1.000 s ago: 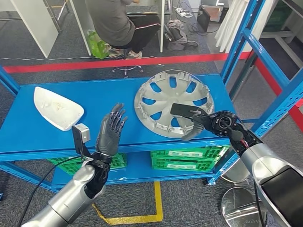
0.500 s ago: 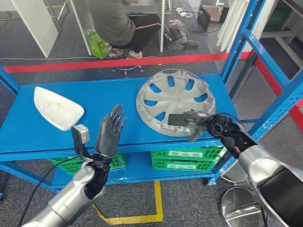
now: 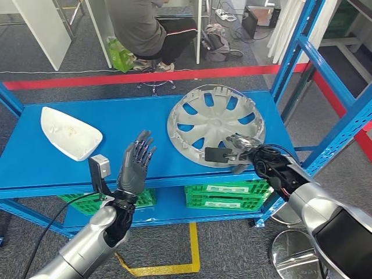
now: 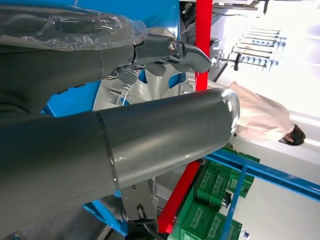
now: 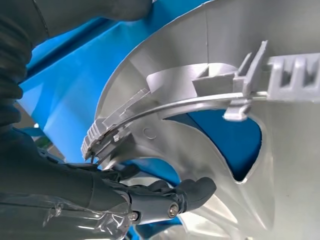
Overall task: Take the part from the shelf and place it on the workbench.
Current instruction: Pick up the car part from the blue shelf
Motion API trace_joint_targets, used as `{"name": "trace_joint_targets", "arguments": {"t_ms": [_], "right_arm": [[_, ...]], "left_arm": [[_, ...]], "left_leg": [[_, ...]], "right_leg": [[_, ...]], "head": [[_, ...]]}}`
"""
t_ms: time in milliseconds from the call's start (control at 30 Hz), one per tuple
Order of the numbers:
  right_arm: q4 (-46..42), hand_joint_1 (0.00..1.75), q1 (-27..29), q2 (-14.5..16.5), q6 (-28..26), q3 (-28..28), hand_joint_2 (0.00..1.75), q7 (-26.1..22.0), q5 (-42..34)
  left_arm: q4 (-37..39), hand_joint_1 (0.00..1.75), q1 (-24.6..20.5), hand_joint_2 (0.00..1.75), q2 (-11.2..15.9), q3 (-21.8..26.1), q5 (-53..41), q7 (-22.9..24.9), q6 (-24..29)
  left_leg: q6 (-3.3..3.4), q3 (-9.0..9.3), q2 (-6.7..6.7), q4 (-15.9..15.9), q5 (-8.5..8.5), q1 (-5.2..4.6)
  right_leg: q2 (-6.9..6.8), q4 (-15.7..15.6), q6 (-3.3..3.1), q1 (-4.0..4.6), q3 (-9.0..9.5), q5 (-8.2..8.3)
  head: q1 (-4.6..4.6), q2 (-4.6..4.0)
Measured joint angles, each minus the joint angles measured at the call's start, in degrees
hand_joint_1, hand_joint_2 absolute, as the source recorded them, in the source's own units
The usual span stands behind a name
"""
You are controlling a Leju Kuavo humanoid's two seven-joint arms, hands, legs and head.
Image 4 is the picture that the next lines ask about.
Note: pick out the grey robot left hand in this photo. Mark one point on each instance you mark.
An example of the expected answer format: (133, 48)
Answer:
(162, 139)

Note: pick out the green plastic crate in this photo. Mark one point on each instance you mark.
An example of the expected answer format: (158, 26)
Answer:
(235, 182)
(197, 222)
(210, 185)
(235, 232)

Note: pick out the chrome swivel stool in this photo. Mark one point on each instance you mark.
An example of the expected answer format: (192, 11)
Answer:
(237, 62)

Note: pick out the person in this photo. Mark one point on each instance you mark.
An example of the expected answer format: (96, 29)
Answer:
(260, 116)

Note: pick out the clear water bottle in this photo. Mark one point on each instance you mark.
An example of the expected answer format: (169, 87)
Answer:
(244, 234)

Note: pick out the grey slatted rack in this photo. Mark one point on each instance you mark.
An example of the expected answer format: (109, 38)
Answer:
(260, 43)

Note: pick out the right wrist camera mount plate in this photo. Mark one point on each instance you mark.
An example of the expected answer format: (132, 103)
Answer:
(140, 195)

